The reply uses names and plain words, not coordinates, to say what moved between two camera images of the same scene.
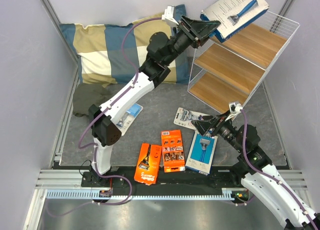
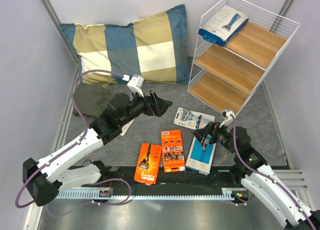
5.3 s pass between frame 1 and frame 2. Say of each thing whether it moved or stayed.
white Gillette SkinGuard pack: stayed
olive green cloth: stayed
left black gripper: moved
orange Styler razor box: stayed
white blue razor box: moved
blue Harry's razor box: stayed
